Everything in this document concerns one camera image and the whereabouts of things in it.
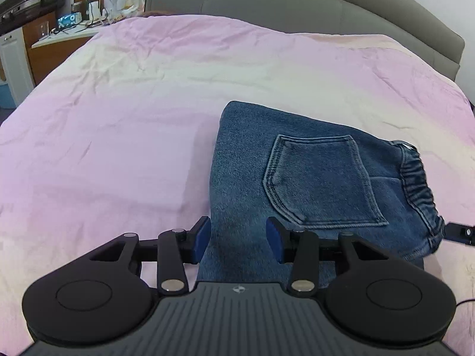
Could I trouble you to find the wooden cabinet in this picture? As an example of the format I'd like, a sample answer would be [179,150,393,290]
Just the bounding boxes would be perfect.
[22,10,80,87]

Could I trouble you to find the blue tissue box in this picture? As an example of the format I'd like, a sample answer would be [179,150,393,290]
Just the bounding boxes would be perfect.
[56,12,83,31]

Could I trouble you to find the white cabinet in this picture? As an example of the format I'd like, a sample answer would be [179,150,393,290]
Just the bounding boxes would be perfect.
[0,28,36,109]

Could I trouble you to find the pink bed sheet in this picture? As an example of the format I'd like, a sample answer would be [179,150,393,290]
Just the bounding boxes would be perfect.
[0,14,475,356]

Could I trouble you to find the blue denim pants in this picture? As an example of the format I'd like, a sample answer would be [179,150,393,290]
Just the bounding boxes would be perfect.
[196,100,445,293]

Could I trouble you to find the brown suitcase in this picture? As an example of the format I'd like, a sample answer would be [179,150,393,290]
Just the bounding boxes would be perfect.
[0,0,68,27]

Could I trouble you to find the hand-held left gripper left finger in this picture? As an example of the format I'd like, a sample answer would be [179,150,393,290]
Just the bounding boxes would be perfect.
[88,215,212,298]

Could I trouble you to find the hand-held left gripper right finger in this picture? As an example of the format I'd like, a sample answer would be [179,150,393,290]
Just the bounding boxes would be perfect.
[265,217,389,298]

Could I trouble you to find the white bedside table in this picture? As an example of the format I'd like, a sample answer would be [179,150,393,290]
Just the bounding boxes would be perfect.
[31,21,114,49]

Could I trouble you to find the grey padded headboard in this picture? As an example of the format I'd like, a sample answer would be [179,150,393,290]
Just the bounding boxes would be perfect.
[144,0,466,83]

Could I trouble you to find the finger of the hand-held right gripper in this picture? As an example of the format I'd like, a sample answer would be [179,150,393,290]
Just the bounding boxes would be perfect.
[444,221,475,247]

